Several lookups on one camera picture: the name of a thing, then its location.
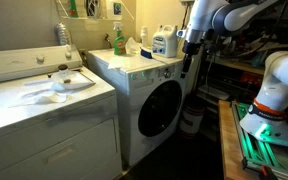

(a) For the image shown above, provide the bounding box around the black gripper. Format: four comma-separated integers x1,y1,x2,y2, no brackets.
180,39,202,80

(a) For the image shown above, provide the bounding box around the white front-load washing machine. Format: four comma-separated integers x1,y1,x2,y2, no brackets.
85,48,194,168

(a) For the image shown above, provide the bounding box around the large white detergent jug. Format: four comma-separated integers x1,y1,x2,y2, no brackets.
151,24,179,59

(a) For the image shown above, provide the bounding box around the blue scrub brush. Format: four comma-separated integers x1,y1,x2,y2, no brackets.
139,46,155,60

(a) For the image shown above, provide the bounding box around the red and white bucket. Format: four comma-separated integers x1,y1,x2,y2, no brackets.
178,94,208,140

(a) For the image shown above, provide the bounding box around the dark round washer door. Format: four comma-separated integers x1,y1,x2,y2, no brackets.
137,79,184,138

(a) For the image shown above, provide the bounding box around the wooden storage shelf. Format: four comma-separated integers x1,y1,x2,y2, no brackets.
213,55,266,76

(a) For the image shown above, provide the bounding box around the small white bottle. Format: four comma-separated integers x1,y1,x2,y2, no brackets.
140,25,150,48

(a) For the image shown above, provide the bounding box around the crumpled white plastic wrap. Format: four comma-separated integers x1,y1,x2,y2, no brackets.
124,36,142,55

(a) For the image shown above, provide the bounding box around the flat white cloth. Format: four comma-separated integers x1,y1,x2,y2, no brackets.
107,54,132,71

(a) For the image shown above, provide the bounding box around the green spray bottle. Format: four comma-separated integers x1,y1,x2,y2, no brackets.
112,21,128,57

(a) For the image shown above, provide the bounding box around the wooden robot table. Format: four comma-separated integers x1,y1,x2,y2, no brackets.
218,99,262,180

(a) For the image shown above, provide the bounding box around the white container with blue label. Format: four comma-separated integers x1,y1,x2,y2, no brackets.
106,0,124,20

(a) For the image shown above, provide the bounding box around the clear jar with black lid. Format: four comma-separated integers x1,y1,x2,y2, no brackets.
50,64,78,90

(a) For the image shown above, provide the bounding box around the green bottle on shelf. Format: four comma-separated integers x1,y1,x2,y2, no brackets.
68,0,79,19

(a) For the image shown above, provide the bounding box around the clear ribbed water bottle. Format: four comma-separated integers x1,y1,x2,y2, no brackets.
53,22,73,47

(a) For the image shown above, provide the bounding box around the white cloth on dryer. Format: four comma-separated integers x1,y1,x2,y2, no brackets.
8,71,97,108

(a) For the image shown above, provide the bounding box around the white top-load dryer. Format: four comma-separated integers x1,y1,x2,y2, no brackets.
0,44,123,180

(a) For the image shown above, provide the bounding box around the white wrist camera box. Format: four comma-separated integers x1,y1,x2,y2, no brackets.
176,28,189,39

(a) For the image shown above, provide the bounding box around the metal wall faucet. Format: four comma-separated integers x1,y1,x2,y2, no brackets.
104,32,113,50

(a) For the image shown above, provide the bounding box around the white wire wall shelf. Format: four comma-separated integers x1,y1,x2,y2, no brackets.
55,0,136,22

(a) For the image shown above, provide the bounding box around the coiled dark cord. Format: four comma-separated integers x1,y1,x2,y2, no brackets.
85,0,102,18

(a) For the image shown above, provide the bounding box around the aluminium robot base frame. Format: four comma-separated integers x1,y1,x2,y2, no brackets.
231,100,288,180

